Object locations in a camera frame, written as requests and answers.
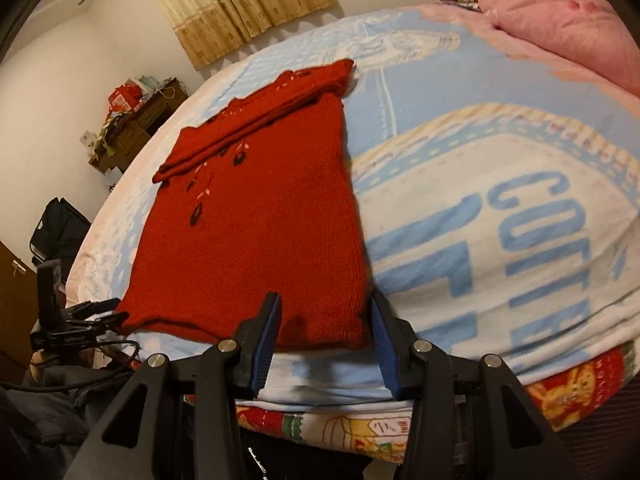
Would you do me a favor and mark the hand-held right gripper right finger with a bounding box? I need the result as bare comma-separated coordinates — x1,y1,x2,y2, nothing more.
369,290,581,480

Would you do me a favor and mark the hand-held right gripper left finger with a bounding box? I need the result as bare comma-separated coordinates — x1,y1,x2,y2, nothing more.
62,291,283,480

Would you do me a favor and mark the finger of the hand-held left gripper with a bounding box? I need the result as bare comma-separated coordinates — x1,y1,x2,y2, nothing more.
70,298,122,320
87,311,132,335

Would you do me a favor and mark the red embroidered sweater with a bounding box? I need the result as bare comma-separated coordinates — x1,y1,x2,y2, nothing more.
120,59,373,352

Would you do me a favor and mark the brown wooden door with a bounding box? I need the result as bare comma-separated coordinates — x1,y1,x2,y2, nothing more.
0,240,40,370

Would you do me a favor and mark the black folding chair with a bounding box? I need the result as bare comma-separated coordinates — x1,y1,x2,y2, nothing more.
30,197,93,267

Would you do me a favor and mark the person's dark grey clothing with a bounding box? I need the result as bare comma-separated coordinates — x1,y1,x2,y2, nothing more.
0,350,148,480

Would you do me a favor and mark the green striped cloth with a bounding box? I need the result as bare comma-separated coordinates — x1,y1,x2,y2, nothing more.
97,112,132,159

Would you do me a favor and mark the dark wooden desk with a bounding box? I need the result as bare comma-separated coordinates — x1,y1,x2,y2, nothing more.
89,77,190,175

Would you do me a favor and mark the red gift bag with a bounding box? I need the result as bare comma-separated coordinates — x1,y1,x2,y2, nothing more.
109,85,139,112

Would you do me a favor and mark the bed with polka-dot sheet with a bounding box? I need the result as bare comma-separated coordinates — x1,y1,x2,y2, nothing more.
70,2,640,407

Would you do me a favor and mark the wide beige patterned curtain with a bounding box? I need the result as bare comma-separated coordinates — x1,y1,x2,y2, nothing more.
132,0,337,71

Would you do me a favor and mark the pink pillow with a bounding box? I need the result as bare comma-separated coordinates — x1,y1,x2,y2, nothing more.
477,0,638,103

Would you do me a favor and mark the black cable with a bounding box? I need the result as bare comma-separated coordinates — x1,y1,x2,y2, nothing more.
0,339,142,392

